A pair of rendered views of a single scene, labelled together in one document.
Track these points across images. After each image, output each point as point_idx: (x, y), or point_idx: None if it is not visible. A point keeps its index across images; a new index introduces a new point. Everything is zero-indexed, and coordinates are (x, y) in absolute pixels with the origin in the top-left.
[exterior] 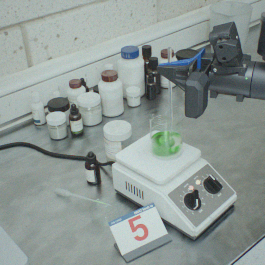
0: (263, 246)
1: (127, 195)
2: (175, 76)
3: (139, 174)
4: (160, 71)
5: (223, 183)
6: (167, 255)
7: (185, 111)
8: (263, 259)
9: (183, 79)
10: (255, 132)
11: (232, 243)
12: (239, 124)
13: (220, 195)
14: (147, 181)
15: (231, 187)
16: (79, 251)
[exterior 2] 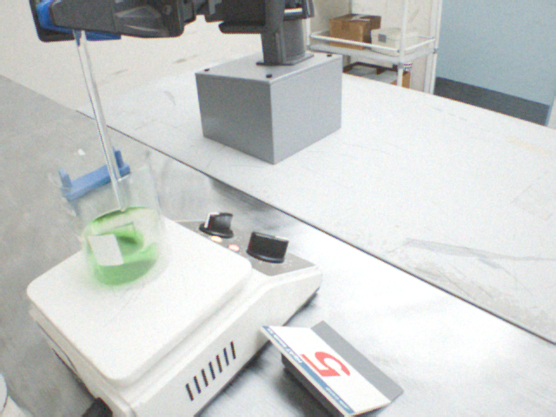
0: (313, 216)
1: (198, 406)
2: (115, 6)
3: (193, 331)
4: (68, 15)
5: (203, 222)
6: (364, 327)
7: (273, 16)
8: (338, 217)
9: (130, 7)
10: (39, 214)
11: (314, 246)
12: (4, 229)
13: (233, 231)
14: (223, 312)
15: None
16: None
